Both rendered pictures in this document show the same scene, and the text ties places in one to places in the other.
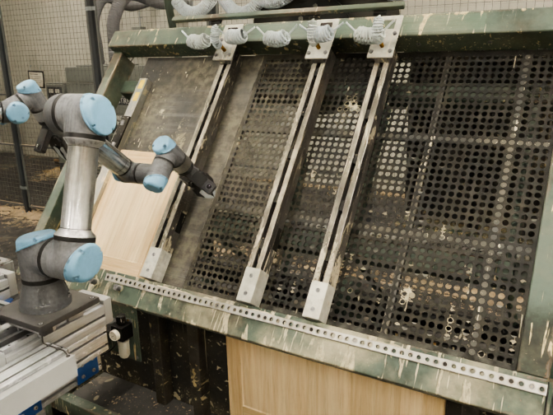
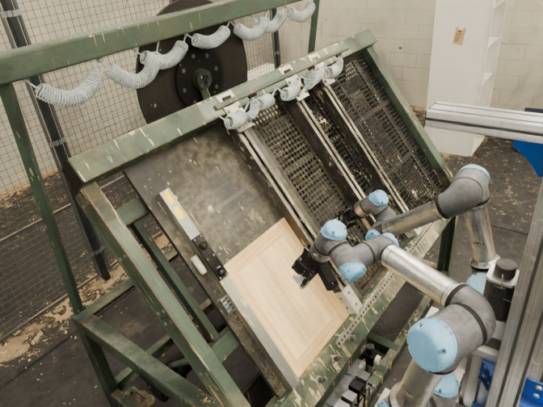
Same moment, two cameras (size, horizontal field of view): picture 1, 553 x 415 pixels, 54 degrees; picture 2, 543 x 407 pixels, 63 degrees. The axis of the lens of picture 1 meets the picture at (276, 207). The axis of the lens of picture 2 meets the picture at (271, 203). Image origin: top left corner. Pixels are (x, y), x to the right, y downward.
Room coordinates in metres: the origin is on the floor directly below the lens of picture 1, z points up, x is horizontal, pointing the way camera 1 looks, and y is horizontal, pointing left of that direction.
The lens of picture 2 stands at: (2.08, 2.10, 2.48)
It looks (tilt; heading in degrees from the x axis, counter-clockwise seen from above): 31 degrees down; 280
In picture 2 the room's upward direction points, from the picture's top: 6 degrees counter-clockwise
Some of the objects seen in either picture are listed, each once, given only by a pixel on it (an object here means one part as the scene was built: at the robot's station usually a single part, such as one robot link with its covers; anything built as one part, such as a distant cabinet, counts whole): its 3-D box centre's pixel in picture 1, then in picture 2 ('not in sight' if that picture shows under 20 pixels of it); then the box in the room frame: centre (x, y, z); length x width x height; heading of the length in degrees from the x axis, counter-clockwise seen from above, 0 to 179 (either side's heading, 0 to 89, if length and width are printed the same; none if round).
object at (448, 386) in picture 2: not in sight; (435, 390); (1.78, 1.15, 1.20); 0.13 x 0.12 x 0.14; 35
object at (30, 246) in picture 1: (39, 253); (481, 294); (1.53, 0.71, 1.20); 0.13 x 0.12 x 0.14; 64
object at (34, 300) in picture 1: (44, 288); not in sight; (1.53, 0.72, 1.09); 0.15 x 0.15 x 0.10
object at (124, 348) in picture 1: (81, 328); (353, 394); (2.02, 0.81, 0.69); 0.50 x 0.14 x 0.24; 59
